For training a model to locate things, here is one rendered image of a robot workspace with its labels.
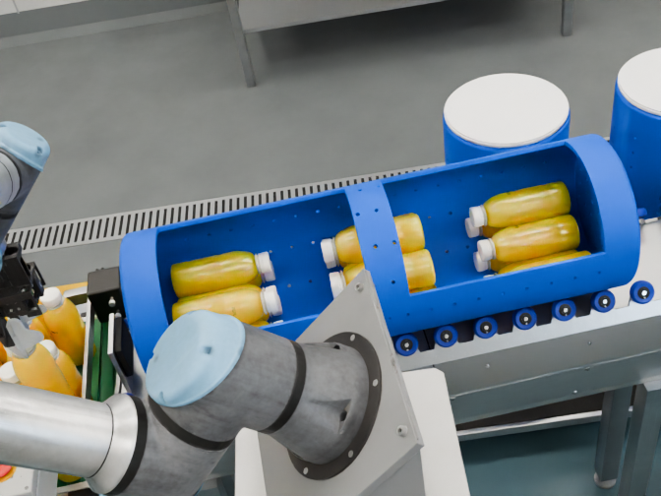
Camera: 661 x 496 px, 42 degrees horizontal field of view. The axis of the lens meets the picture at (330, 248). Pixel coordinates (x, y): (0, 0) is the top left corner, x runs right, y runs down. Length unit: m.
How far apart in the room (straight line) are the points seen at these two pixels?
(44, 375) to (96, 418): 0.55
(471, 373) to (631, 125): 0.72
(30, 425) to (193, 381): 0.17
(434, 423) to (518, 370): 0.46
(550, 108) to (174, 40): 3.01
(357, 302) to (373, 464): 0.23
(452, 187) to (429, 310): 0.30
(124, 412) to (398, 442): 0.31
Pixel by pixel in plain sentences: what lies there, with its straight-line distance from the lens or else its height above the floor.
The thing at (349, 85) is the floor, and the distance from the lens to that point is 4.06.
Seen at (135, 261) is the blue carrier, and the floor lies 1.23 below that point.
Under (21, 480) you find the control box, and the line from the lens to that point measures 1.45.
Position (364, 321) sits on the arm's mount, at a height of 1.37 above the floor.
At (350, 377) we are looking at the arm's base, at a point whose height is 1.38.
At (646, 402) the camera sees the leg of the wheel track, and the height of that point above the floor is 0.59.
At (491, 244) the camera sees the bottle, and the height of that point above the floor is 1.07.
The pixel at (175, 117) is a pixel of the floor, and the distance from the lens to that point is 4.10.
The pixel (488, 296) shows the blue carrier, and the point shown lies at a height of 1.09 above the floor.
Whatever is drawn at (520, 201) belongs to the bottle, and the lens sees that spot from 1.63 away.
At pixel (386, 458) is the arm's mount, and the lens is 1.00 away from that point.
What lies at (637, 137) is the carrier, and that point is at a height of 0.95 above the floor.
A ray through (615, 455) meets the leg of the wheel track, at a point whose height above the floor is 0.16.
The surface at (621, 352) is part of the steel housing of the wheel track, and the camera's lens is 1.76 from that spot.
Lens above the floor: 2.20
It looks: 43 degrees down
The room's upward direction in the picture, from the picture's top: 11 degrees counter-clockwise
